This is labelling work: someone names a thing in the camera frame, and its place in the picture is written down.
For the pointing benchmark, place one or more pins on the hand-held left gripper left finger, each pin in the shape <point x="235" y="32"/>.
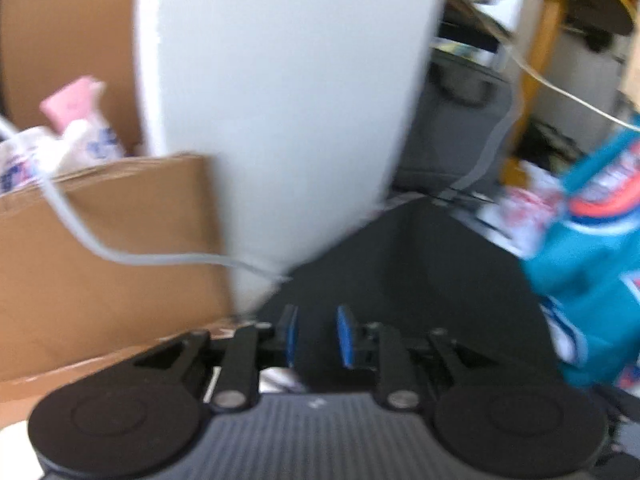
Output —
<point x="290" y="335"/>

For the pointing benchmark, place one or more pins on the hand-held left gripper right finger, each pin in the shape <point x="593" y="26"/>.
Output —
<point x="346" y="335"/>

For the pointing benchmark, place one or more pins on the black garment with grey print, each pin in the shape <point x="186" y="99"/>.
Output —
<point x="425" y="285"/>

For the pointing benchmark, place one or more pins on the brown cardboard sheet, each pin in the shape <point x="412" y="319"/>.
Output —
<point x="125" y="210"/>

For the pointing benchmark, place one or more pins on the red white packet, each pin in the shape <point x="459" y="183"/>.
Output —
<point x="530" y="210"/>

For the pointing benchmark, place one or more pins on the grey fabric suitcase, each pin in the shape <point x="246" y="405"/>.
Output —
<point x="450" y="125"/>

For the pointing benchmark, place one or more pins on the teal plastic package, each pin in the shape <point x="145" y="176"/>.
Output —
<point x="590" y="260"/>

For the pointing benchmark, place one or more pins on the wooden table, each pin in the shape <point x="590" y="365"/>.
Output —
<point x="545" y="35"/>

